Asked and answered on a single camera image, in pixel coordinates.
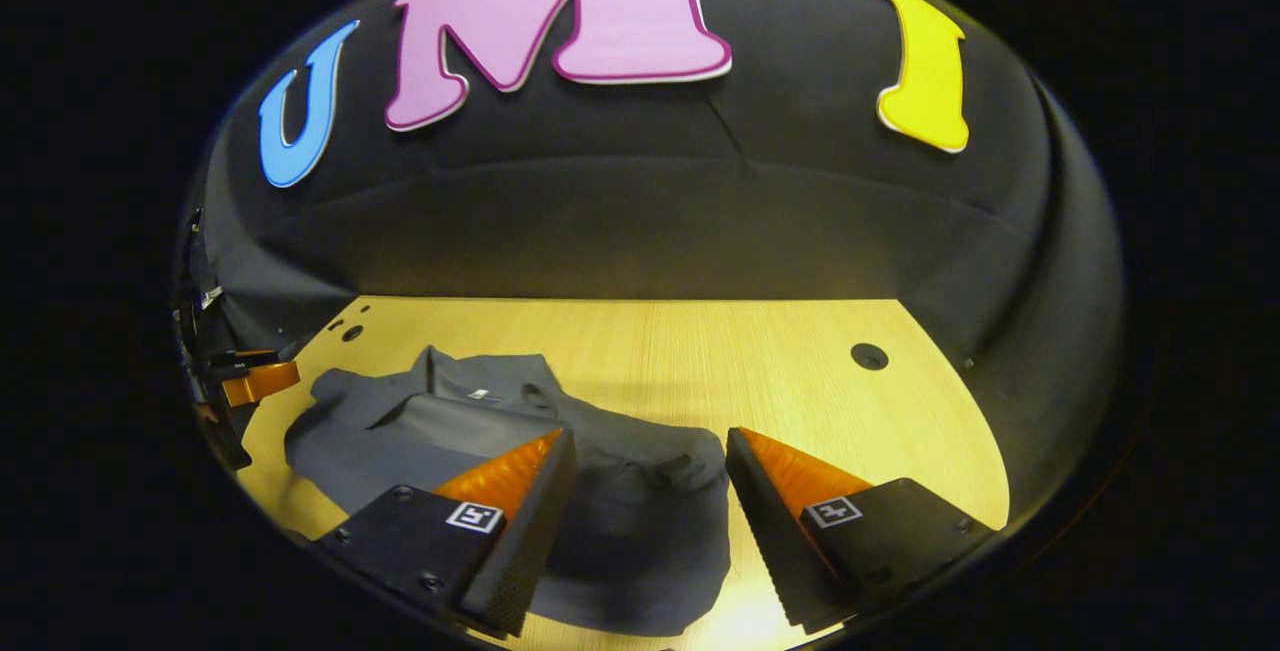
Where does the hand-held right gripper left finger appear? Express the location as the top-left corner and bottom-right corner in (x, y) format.
(318, 427), (579, 639)

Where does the grey button shirt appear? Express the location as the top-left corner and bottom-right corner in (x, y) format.
(283, 346), (733, 637)

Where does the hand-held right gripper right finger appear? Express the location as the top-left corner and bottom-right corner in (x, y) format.
(725, 426), (998, 632)

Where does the black backdrop cloth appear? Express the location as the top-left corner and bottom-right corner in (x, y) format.
(175, 0), (1126, 532)

